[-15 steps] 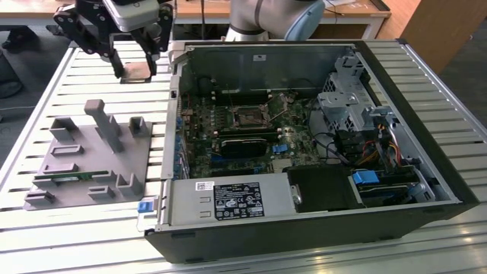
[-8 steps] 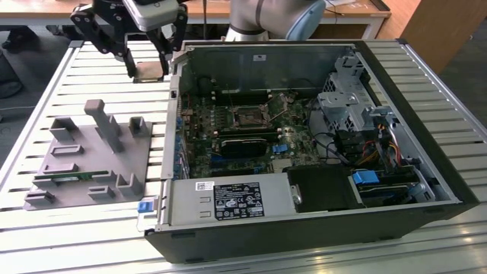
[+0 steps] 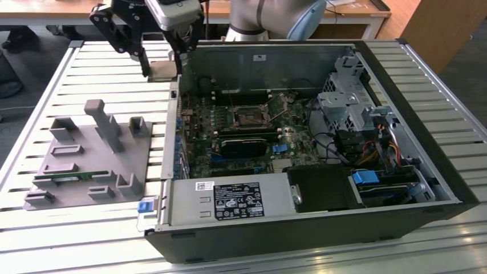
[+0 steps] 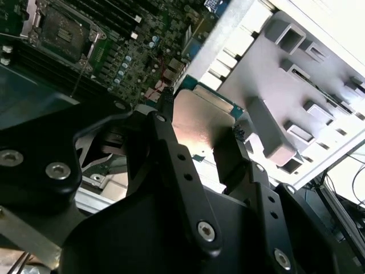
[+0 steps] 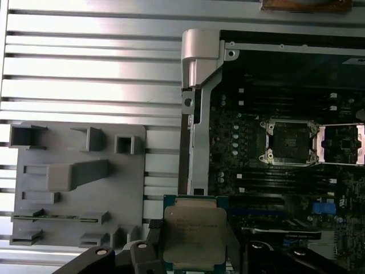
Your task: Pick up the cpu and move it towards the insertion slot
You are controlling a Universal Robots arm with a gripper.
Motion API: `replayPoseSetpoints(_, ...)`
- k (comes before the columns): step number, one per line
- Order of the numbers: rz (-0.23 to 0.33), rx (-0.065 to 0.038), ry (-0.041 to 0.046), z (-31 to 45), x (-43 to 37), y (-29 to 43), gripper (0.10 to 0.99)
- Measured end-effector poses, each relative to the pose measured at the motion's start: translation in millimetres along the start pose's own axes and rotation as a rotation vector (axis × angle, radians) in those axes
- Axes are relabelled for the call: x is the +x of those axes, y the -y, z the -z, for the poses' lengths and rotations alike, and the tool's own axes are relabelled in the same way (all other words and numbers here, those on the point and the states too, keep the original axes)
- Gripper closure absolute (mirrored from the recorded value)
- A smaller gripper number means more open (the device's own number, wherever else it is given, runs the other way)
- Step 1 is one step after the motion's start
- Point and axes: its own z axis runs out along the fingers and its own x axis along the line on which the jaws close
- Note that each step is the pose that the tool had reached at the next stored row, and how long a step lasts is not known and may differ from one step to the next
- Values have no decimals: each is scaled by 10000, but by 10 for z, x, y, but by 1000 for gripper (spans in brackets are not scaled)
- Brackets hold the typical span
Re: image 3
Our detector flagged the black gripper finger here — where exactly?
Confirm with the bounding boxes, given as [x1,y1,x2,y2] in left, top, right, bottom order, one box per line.
[89,4,149,78]
[162,13,205,75]

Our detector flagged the CPU with silver top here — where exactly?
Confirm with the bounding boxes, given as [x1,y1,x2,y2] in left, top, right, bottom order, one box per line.
[148,61,180,83]

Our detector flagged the CPU socket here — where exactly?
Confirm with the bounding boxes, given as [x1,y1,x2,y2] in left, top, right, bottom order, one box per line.
[230,106,273,128]

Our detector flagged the black RAM slot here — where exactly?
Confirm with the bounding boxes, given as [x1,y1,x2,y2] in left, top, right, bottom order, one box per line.
[217,133,281,141]
[217,128,278,135]

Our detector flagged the wooden desk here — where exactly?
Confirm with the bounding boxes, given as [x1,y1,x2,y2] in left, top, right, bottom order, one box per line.
[0,0,392,41]

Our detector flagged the metal socket cover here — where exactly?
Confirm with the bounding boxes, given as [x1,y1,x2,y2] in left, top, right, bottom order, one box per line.
[265,91,296,111]

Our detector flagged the black graphics card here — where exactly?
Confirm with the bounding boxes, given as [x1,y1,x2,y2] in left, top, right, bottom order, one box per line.
[218,138,266,159]

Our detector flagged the grey plastic parts rack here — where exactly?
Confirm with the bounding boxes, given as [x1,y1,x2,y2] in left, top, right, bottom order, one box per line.
[22,99,153,211]

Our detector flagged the silver metal disk bay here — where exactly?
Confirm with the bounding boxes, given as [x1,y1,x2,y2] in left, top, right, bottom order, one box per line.
[317,55,385,135]

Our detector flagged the green motherboard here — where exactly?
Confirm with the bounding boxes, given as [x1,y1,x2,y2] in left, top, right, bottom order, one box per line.
[176,91,328,179]

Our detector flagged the green RAM stick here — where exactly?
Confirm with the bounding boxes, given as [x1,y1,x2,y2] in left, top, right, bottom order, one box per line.
[33,170,109,181]

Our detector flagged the silver power supply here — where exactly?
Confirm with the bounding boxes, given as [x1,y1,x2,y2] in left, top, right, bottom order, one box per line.
[161,172,301,226]

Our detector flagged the black plastic shroud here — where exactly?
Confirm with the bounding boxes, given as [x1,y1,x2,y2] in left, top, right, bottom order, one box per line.
[286,165,361,213]

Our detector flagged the wooden cabinet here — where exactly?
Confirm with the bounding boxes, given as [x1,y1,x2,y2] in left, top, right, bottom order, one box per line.
[374,0,487,75]

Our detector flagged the blue disk carrier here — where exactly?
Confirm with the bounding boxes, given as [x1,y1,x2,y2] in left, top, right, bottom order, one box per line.
[350,170,380,187]

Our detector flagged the black PC case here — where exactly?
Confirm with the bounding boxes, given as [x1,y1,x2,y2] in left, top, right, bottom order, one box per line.
[142,39,480,265]

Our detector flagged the black round wire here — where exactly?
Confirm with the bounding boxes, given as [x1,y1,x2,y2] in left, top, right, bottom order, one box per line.
[309,132,342,166]

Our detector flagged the coloured power wire bundle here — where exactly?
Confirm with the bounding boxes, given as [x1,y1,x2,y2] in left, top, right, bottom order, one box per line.
[356,136,402,168]

